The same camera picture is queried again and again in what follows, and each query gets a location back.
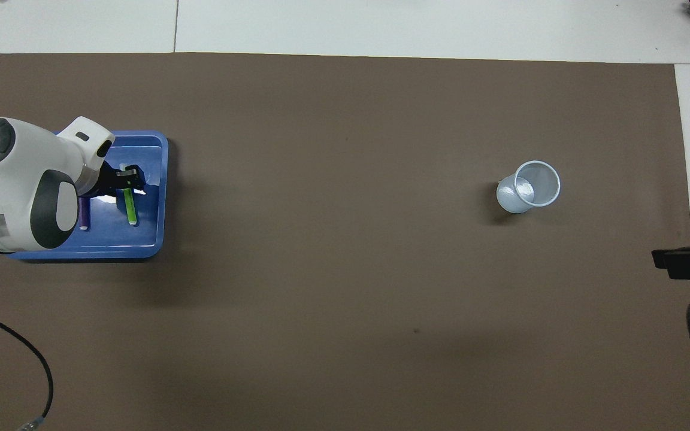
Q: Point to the purple marker pen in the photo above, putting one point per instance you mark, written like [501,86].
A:
[84,215]

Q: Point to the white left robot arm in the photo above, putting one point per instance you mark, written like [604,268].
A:
[21,173]

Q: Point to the brown table mat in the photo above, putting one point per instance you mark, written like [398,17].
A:
[345,359]

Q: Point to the green marker pen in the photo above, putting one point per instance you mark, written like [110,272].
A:
[131,206]

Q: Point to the blue plastic tray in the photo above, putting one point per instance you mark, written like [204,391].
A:
[147,233]

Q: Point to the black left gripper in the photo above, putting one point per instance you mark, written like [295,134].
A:
[105,179]

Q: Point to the translucent plastic cup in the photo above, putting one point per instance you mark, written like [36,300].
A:
[516,200]

